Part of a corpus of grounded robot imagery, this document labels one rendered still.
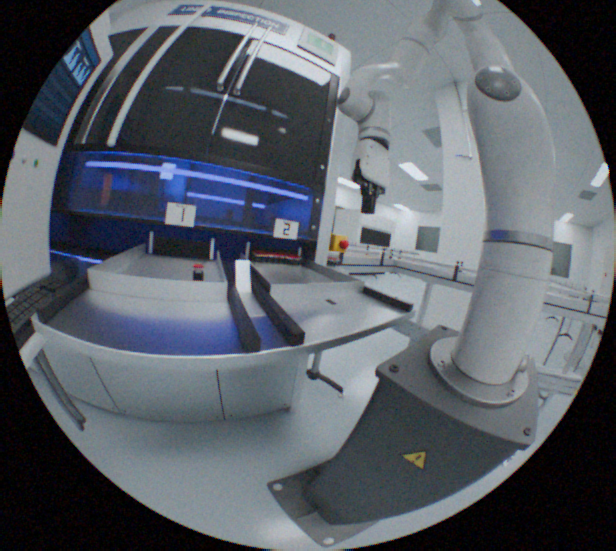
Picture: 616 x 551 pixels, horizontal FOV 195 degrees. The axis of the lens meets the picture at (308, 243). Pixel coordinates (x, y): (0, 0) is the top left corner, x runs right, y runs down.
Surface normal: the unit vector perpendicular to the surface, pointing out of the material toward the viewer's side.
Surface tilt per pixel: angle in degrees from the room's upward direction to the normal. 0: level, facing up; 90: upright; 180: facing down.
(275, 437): 0
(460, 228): 90
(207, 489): 0
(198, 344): 0
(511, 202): 95
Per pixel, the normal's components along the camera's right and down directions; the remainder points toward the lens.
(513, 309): -0.78, -0.08
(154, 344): 0.15, -0.99
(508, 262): -0.95, -0.13
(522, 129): -0.74, 0.53
